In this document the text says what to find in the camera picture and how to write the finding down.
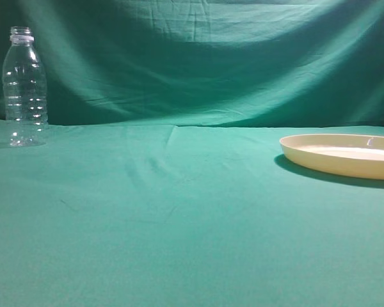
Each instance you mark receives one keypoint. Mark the cream plastic plate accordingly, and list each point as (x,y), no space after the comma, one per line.
(349,155)

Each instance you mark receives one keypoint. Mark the green cloth backdrop and tablecloth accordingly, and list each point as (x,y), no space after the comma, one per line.
(161,181)

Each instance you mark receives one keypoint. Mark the clear empty plastic bottle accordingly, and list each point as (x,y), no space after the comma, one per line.
(25,90)

